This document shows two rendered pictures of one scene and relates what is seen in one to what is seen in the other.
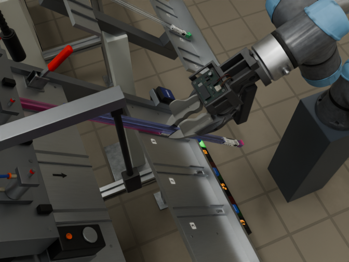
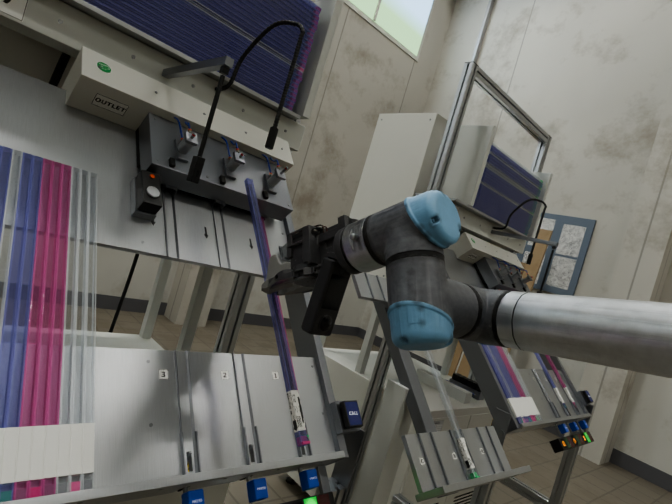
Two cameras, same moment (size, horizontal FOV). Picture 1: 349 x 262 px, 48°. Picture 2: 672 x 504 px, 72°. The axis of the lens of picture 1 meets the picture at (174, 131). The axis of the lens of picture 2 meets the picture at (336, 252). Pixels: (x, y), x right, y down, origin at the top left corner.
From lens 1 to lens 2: 0.97 m
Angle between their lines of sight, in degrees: 79
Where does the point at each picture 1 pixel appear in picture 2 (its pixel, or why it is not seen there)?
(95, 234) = (153, 195)
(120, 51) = (391, 405)
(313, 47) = (386, 215)
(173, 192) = (209, 366)
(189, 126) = (273, 269)
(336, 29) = (414, 201)
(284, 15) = not seen: hidden behind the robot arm
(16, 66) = not seen: hidden behind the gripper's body
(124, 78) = (375, 454)
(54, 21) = not seen: outside the picture
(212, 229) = (157, 416)
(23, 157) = (208, 174)
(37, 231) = (156, 152)
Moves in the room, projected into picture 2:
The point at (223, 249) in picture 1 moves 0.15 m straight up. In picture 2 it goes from (124, 422) to (154, 319)
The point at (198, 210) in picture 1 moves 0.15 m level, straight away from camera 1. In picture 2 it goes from (186, 402) to (279, 423)
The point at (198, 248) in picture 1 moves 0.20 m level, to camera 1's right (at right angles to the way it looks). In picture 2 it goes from (131, 363) to (113, 426)
